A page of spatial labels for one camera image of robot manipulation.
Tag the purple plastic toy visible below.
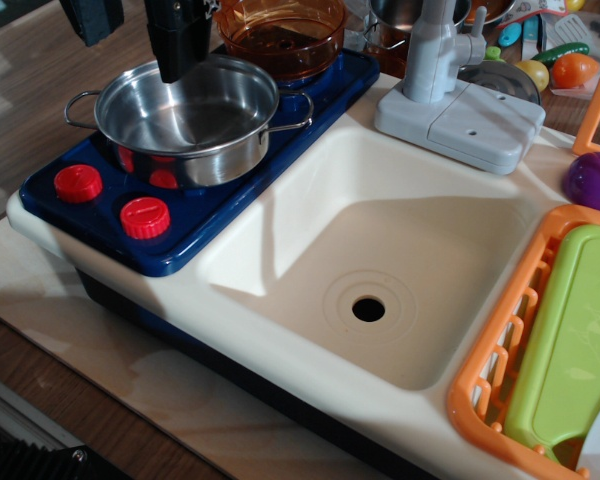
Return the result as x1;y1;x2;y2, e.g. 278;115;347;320
562;152;600;211

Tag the red stove knob right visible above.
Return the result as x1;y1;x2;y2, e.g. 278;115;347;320
119;196;171;240

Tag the grey toy faucet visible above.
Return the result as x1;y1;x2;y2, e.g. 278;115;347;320
374;1;545;175

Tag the green plastic cutting board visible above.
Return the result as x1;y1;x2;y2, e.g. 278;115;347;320
504;224;600;453

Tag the red stove knob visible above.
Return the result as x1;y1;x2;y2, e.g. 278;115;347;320
119;196;171;240
53;164;104;204

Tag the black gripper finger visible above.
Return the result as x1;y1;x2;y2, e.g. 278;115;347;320
144;0;214;84
60;0;124;47

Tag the red stove knob left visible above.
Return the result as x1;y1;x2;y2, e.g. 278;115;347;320
53;164;104;204

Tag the orange transparent plastic bowl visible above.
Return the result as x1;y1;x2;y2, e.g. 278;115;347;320
214;0;349;82

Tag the orange dish rack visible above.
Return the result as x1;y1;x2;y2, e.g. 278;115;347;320
447;83;600;479

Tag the blue toy stove top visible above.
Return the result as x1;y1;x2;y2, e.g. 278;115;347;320
17;49;380;277

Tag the grey toy spatula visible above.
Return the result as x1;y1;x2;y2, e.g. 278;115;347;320
554;14;592;46

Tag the steel pot lid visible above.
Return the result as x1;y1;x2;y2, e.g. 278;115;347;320
458;60;542;105

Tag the cream toy sink unit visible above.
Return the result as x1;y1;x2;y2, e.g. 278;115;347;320
7;77;571;479

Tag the green toy cucumber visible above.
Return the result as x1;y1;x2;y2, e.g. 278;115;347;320
532;42;590;68

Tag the blue handled toy knife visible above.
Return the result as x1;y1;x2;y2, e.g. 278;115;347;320
521;15;540;60

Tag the orange toy carrot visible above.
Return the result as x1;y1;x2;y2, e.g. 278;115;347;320
551;53;600;89

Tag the yellow toy potato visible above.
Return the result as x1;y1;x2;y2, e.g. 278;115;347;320
514;59;550;92

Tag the steel pot in background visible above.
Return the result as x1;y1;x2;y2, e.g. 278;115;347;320
362;0;474;77

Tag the stainless steel pan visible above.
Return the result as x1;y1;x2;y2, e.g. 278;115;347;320
64;55;314;189

